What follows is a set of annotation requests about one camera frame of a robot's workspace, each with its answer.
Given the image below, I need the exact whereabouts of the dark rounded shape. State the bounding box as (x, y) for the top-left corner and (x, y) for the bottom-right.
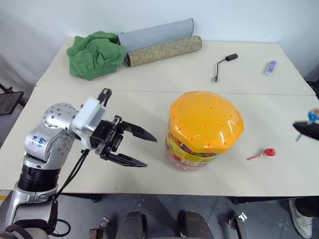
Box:
(121, 211), (148, 239)
(177, 210), (214, 239)

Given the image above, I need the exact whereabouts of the yellow perforated jar lid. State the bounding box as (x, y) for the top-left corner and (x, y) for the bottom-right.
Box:
(169, 91), (245, 153)

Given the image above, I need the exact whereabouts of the metal bracket under table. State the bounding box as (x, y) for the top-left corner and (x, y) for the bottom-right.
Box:
(228, 211), (249, 239)
(89, 216), (112, 239)

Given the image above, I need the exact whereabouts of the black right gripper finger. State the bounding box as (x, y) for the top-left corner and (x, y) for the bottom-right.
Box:
(292, 121), (319, 142)

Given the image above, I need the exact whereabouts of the clear plastic lollipop jar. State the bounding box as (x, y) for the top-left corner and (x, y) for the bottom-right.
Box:
(163, 119), (226, 173)

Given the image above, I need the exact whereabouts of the rolled grey mat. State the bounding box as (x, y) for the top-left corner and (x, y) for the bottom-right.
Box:
(116, 17), (196, 53)

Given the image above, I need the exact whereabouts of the red wrapped lollipop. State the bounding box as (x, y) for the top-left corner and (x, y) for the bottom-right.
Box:
(246, 148), (276, 161)

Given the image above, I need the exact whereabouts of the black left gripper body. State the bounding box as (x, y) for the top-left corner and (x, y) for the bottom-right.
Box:
(90, 115), (125, 160)

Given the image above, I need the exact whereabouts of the black metal stand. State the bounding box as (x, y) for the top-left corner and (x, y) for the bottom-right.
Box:
(0, 84), (25, 117)

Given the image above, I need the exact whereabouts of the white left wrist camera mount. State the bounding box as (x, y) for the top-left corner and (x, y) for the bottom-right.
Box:
(71, 97), (108, 150)

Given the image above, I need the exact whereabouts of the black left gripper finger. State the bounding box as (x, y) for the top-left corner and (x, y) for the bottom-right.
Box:
(121, 120), (158, 143)
(103, 152), (149, 168)

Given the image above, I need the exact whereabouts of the black usb adapter cable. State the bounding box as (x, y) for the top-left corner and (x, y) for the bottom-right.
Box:
(212, 53), (239, 84)

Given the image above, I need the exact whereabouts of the dark trouser leg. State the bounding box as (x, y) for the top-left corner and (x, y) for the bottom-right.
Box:
(296, 197), (319, 218)

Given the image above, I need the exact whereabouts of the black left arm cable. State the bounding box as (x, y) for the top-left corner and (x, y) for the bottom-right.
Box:
(51, 88), (113, 207)

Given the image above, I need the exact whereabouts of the small purple white bottle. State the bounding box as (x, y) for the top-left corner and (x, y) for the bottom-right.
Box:
(263, 60), (279, 77)

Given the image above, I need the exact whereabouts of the rolled brown speckled mat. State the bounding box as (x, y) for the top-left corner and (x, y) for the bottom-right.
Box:
(123, 35), (203, 68)

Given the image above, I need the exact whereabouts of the crumpled green cloth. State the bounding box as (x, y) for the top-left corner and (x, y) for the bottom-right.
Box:
(66, 31), (126, 81)

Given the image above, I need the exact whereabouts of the white sneaker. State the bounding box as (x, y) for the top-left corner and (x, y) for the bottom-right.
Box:
(288, 198), (314, 239)

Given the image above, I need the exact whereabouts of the blue lollipop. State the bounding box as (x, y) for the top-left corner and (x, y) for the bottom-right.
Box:
(295, 107), (319, 142)

